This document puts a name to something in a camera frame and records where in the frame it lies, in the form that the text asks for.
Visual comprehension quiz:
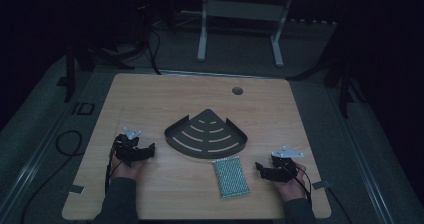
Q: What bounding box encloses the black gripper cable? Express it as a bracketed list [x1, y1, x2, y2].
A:
[292, 165, 314, 207]
[104, 150, 117, 196]

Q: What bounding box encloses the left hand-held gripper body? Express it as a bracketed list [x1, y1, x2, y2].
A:
[112, 126, 147, 167]

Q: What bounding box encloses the person's right hand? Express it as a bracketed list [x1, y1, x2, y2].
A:
[271, 162, 311, 202]

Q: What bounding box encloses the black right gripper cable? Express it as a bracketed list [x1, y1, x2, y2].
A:
[292, 165, 314, 207]

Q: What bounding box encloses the grey tape strip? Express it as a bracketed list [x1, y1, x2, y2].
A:
[311, 179, 332, 191]
[67, 184, 85, 195]

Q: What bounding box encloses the white metal table frame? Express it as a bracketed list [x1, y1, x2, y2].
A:
[196, 0, 295, 69]

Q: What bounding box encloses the dark grey corner shelf tray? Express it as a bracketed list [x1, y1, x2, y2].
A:
[164, 108, 249, 160]

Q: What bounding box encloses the person's left hand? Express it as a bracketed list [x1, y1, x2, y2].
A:
[110, 153, 148, 182]

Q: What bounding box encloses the black floor cable loop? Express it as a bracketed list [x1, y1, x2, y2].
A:
[19, 129, 84, 224]

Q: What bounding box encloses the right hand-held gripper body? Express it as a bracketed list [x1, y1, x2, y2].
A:
[265, 146, 305, 184]

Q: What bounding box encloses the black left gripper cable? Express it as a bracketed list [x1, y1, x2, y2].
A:
[104, 150, 117, 196]

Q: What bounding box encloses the black metal stand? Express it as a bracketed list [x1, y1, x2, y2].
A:
[56, 42, 136, 104]
[322, 58, 369, 120]

